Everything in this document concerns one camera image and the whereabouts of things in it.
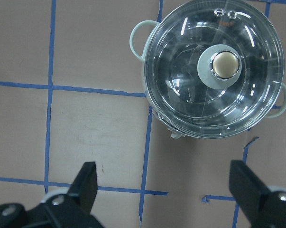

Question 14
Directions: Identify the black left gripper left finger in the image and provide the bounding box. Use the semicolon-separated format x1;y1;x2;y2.
0;162;102;228

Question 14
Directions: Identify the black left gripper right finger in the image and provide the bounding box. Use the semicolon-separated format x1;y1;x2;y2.
229;160;286;228

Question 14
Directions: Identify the pale green steel pot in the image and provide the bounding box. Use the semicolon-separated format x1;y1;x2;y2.
129;0;286;140

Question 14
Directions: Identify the glass pot lid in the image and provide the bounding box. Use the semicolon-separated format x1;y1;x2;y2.
144;0;285;138

